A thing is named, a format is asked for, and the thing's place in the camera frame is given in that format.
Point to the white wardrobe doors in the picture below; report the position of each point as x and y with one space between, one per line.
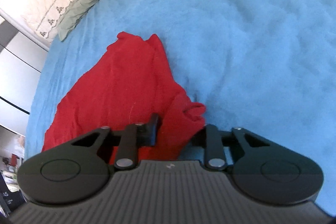
22 61

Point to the white shelving unit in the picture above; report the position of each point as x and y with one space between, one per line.
12 156

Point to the blue bed sheet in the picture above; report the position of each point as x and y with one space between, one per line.
265 65

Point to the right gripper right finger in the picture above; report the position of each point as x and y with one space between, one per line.
259 168

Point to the red cloth garment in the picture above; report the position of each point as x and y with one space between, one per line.
130 82

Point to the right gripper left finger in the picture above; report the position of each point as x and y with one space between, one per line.
80 168

